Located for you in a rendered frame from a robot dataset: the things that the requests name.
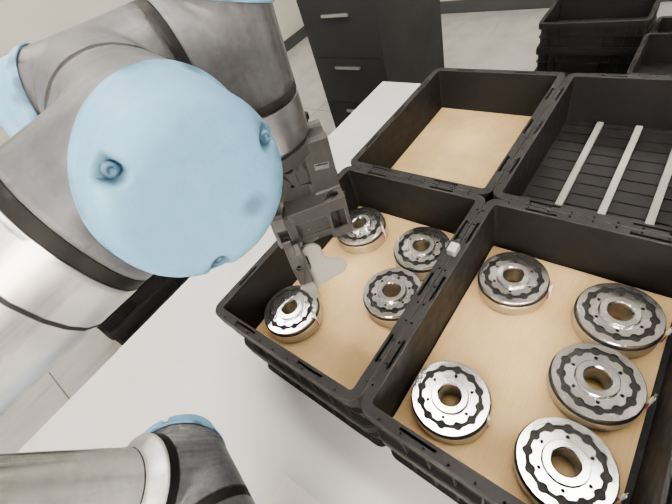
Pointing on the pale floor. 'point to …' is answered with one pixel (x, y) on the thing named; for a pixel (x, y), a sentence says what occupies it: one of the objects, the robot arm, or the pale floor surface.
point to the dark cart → (371, 46)
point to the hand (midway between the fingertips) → (305, 275)
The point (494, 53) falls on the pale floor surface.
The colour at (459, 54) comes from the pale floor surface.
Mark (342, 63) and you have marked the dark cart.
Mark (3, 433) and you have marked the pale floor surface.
